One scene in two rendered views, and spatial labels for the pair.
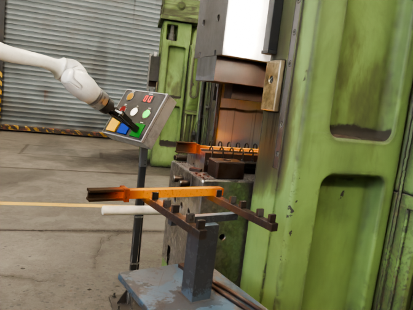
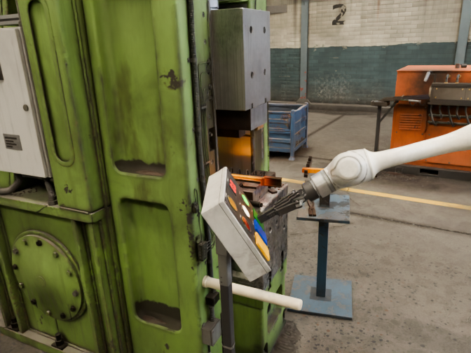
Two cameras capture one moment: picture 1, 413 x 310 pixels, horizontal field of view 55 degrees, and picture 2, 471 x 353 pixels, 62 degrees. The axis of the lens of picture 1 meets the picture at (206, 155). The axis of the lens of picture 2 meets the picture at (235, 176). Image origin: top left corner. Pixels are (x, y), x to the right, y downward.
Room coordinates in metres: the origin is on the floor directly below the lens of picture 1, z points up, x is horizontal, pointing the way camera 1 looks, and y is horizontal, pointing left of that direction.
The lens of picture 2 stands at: (2.89, 1.30, 1.64)
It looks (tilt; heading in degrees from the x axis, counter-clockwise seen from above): 19 degrees down; 229
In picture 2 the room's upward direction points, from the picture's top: 2 degrees counter-clockwise
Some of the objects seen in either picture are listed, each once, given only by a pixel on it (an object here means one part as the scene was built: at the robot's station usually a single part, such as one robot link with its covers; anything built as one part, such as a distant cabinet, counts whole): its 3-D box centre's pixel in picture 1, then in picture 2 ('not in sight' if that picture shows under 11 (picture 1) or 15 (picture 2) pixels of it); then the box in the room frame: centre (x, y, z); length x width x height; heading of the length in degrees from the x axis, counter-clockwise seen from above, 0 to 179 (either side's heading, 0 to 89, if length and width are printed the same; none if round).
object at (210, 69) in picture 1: (251, 75); (218, 113); (1.73, -0.15, 1.32); 0.42 x 0.20 x 0.10; 113
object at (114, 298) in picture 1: (129, 296); not in sight; (2.13, 0.34, 0.05); 0.22 x 0.22 x 0.09; 23
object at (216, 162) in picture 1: (226, 168); (262, 178); (1.50, -0.08, 0.95); 0.12 x 0.08 x 0.06; 113
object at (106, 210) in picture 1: (147, 210); (251, 293); (1.93, 0.26, 0.62); 0.44 x 0.05 x 0.05; 113
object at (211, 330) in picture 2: not in sight; (211, 330); (2.02, 0.08, 0.36); 0.09 x 0.07 x 0.12; 23
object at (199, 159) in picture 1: (240, 158); (222, 184); (1.73, -0.15, 0.96); 0.42 x 0.20 x 0.09; 113
